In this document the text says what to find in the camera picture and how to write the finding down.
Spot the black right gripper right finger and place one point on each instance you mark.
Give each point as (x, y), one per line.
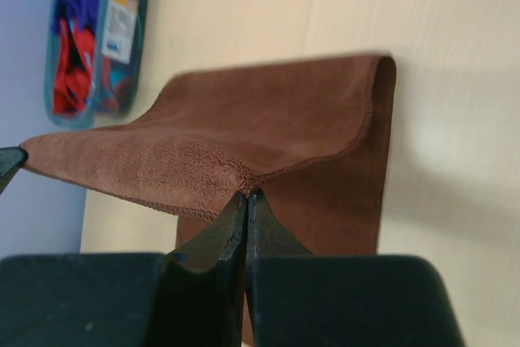
(299, 299)

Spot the teal plastic bin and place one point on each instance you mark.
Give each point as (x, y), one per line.
(93, 59)

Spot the red towel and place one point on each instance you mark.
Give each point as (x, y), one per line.
(74, 74)

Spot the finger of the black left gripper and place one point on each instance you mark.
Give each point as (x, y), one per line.
(11, 160)

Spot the brown towel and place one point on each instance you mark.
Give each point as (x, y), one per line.
(312, 135)

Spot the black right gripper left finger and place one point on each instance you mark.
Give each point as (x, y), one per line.
(192, 296)

